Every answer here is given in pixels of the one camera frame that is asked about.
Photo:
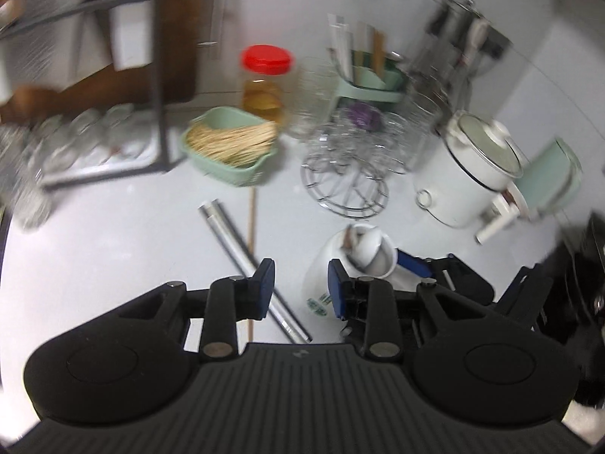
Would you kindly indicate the wooden cutting board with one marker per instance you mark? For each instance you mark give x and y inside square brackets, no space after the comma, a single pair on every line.
[132,80]

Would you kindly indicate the wooden chopstick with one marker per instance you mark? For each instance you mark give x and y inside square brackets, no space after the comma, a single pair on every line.
[252,227]

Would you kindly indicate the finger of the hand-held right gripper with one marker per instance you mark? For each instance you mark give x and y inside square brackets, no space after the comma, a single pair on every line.
[413,265]

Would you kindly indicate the textured glass pitcher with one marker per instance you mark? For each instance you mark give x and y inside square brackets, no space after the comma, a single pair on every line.
[312,99]

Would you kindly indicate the mint green appliance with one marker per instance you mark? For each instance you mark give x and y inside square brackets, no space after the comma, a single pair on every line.
[553,175]

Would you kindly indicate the red-lidded plastic jar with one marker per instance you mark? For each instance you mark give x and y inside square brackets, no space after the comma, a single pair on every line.
[264,59]

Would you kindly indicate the upturned drinking glass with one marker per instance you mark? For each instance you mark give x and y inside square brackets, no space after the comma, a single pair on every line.
[90,135]
[122,127]
[54,142]

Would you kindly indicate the brown wooden spoon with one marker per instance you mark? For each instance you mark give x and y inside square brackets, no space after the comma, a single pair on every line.
[349,241]

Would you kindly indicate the row of hanging metal utensils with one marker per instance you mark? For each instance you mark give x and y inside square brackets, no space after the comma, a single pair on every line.
[453,23]

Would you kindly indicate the bunch of assorted chopsticks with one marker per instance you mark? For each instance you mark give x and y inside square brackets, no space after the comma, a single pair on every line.
[340,42]

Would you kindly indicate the mint green basket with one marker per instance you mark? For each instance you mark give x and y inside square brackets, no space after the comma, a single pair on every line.
[222,175]

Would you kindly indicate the white electric cooker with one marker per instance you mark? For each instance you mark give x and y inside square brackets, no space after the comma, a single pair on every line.
[453,189]

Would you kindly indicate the purple-lidded glass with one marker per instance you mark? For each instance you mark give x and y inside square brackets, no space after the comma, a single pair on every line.
[363,114]

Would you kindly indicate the tall textured glass mug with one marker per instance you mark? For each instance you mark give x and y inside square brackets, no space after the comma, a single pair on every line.
[26,184]

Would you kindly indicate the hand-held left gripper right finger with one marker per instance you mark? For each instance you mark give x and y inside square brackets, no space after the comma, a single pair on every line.
[336,288]

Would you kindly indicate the white cutting board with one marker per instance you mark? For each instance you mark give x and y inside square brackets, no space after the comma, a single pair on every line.
[132,28]

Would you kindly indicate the light grey chopstick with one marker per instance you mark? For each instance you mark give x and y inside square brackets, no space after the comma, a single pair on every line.
[223,236]
[238,235]

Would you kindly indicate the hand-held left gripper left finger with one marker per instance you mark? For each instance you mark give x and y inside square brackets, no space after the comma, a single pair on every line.
[264,286]

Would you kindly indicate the black metal rack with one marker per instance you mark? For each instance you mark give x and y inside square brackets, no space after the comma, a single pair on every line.
[159,80]

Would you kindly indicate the white drip tray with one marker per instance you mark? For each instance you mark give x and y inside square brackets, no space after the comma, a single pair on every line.
[132,163]

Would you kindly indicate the white black-rimmed ceramic spoon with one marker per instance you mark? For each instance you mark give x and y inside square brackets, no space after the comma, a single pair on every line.
[368,246]

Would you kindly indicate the white ceramic jar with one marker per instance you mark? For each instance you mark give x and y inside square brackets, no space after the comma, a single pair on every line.
[321,274]

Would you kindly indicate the green utensil holder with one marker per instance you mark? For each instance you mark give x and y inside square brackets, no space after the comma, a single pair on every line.
[373,90]

